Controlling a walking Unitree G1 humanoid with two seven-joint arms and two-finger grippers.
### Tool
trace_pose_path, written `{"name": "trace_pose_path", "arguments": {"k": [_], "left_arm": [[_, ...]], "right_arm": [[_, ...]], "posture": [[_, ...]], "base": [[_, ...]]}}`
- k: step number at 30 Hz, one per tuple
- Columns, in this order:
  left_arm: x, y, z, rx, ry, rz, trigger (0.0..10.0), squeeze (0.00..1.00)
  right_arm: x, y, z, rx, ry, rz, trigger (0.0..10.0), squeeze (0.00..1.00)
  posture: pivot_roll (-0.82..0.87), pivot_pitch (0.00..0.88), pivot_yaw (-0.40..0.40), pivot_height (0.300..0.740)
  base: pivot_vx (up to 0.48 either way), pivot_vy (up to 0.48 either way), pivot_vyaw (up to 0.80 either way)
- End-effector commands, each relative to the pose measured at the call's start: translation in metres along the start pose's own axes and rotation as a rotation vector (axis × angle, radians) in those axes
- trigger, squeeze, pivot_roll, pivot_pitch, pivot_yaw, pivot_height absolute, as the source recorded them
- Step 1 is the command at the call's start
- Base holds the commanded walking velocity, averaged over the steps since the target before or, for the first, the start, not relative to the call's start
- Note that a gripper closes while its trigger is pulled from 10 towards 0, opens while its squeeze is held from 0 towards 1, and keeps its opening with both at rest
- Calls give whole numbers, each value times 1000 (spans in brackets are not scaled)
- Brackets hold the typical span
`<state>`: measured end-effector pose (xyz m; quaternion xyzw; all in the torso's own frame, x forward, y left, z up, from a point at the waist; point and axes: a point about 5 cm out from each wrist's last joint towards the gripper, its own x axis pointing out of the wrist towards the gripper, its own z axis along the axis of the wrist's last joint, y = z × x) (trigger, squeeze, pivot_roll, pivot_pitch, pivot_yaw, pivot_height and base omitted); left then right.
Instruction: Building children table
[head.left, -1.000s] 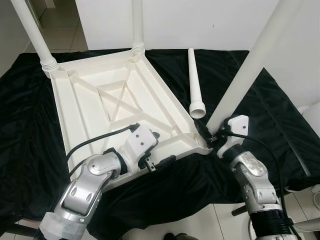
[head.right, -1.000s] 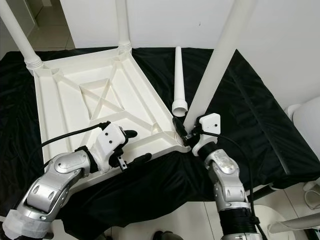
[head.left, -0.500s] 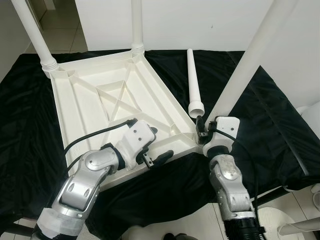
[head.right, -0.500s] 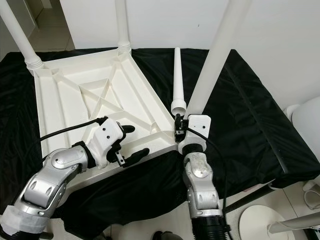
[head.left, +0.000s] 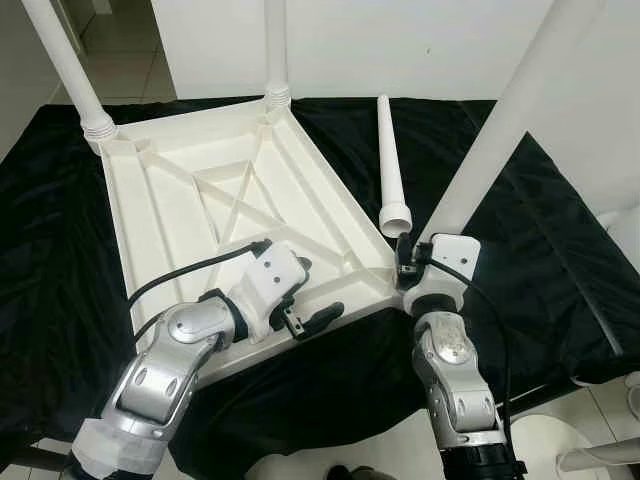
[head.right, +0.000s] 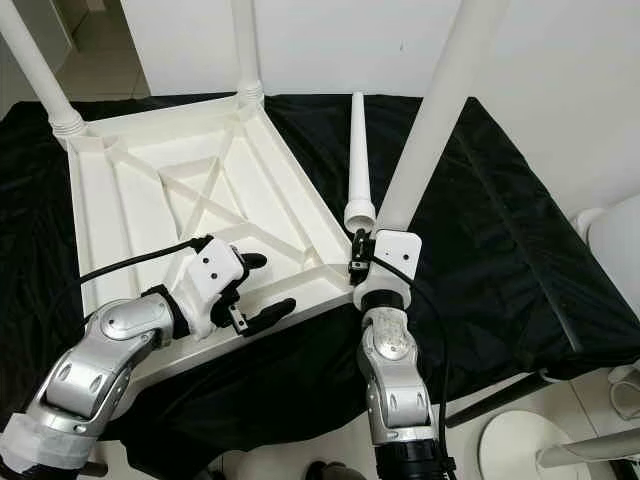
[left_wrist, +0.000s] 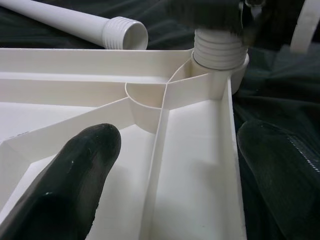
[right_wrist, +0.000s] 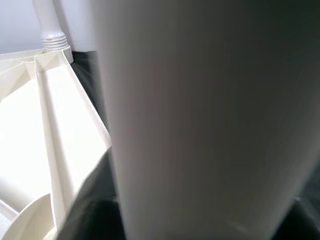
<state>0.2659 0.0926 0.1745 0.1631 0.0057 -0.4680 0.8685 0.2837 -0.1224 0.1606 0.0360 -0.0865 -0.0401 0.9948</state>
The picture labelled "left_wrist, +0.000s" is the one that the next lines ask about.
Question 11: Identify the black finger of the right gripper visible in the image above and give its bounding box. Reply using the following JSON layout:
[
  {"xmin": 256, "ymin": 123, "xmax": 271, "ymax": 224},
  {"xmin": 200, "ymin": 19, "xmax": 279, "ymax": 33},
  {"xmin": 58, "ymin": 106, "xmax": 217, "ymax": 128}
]
[{"xmin": 171, "ymin": 0, "xmax": 245, "ymax": 35}]

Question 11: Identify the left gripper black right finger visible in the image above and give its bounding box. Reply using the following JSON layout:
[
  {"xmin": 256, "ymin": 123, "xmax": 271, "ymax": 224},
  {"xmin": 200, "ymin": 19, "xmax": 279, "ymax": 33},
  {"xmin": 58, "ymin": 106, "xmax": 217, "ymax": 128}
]
[{"xmin": 236, "ymin": 119, "xmax": 320, "ymax": 240}]

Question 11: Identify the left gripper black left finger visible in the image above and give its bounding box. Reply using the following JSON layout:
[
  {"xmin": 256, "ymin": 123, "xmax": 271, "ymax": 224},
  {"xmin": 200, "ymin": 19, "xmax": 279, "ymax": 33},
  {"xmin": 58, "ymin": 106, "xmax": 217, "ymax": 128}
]
[{"xmin": 0, "ymin": 122, "xmax": 123, "ymax": 240}]

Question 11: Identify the white plastic table leg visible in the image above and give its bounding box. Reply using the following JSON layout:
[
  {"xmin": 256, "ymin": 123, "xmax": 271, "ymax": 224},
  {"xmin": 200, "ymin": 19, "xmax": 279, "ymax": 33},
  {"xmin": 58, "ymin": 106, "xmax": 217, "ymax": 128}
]
[
  {"xmin": 3, "ymin": 0, "xmax": 149, "ymax": 50},
  {"xmin": 192, "ymin": 28, "xmax": 249, "ymax": 71}
]

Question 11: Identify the white plastic children table top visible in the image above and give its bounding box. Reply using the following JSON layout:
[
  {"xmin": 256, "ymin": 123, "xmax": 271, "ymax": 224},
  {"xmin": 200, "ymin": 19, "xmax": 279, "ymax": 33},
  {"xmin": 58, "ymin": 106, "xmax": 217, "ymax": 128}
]
[{"xmin": 0, "ymin": 47, "xmax": 250, "ymax": 240}]

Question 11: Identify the black cloth table cover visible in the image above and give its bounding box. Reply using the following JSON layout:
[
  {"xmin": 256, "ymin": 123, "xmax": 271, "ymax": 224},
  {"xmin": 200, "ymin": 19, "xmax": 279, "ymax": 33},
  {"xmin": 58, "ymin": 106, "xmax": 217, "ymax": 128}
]
[{"xmin": 0, "ymin": 0, "xmax": 320, "ymax": 240}]

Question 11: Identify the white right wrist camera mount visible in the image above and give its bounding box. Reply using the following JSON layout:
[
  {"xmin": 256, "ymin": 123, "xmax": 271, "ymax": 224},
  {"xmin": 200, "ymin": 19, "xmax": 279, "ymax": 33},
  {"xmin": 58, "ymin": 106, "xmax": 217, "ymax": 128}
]
[{"xmin": 289, "ymin": 0, "xmax": 320, "ymax": 55}]

